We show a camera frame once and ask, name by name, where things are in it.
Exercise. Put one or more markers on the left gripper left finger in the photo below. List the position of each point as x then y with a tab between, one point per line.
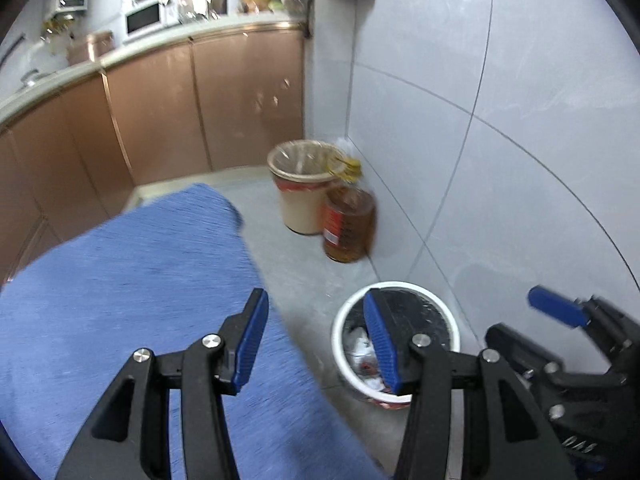
126	436

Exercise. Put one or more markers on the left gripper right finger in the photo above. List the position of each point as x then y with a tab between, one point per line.
505	435

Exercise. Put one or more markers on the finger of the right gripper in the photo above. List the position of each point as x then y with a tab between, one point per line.
527	358
615	334

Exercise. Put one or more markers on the white tissue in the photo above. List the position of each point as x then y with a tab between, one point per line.
361	358

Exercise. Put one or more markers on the white rimmed black trash bin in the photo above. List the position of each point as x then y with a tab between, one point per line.
394	314

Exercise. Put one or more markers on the beige lined trash bin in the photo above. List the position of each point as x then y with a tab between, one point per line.
303	171

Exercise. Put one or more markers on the brown kitchen cabinets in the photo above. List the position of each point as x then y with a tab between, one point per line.
73	154

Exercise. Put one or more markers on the large cooking oil bottle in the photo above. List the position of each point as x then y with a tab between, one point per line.
349	212

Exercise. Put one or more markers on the brown rice cooker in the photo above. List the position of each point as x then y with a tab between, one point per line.
90	47

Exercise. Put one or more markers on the white countertop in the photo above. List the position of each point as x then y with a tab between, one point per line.
125	55

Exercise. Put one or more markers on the white microwave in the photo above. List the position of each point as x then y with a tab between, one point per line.
149	17

